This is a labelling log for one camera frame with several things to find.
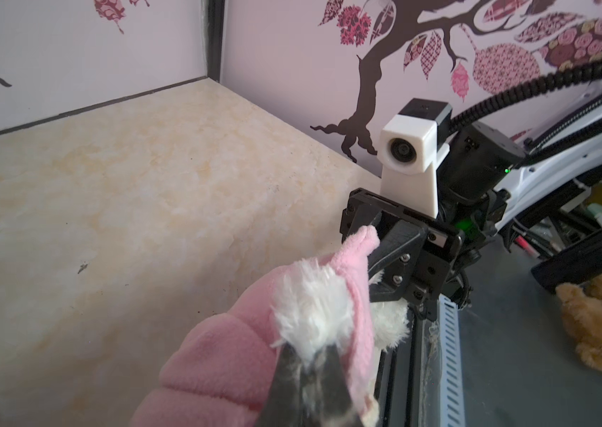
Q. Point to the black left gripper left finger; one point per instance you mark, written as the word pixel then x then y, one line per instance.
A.
pixel 283 406

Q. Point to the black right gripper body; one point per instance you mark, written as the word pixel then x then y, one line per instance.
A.
pixel 422 257

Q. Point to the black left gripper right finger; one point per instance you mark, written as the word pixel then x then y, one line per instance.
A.
pixel 329 400

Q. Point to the pink teddy hoodie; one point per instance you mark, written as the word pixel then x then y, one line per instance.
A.
pixel 222 373

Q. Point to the white teddy bear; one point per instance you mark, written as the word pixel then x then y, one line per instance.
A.
pixel 313 309

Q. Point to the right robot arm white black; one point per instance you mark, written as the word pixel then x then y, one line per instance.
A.
pixel 566 153

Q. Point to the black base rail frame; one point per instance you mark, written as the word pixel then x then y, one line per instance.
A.
pixel 407 388

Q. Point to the white slotted cable duct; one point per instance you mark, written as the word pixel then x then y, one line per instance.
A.
pixel 451 389

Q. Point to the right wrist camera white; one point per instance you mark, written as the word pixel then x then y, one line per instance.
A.
pixel 411 147

